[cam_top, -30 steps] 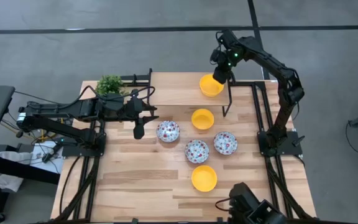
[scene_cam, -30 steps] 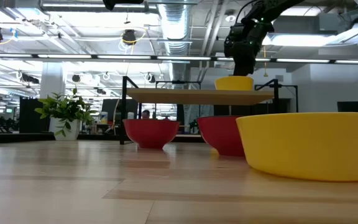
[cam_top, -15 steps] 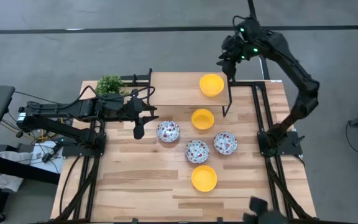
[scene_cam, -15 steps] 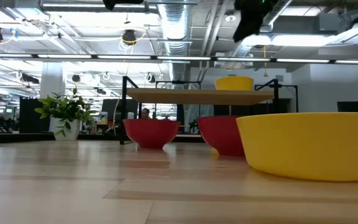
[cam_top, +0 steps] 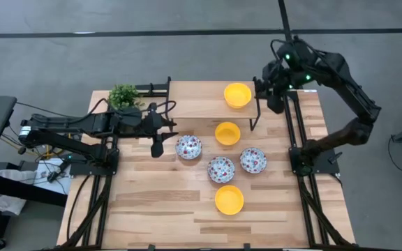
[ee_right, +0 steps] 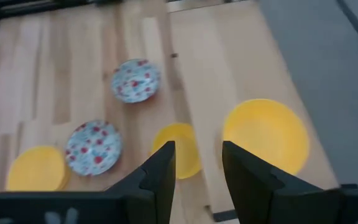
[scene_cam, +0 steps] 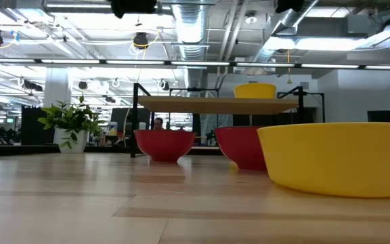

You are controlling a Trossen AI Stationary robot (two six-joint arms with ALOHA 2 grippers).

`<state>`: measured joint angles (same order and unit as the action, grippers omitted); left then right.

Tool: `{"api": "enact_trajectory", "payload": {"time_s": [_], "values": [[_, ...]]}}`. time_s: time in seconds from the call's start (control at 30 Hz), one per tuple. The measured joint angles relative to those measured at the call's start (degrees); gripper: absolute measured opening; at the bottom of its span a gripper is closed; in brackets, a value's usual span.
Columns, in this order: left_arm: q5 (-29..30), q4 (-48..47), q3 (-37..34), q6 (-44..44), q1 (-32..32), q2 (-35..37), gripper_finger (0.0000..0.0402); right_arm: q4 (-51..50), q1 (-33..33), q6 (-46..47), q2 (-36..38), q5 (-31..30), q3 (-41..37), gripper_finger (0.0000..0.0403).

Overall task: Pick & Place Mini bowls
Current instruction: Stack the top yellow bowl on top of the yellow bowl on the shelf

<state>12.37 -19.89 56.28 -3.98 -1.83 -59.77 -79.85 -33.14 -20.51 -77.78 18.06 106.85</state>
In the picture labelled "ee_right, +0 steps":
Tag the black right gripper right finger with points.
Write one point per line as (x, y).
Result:
(291, 205)

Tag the red floral ceramic bowl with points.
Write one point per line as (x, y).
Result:
(135, 81)
(93, 147)

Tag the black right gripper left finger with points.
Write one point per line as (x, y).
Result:
(73, 208)

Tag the yellow plastic mini bowl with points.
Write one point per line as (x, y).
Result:
(183, 146)
(266, 135)
(37, 169)

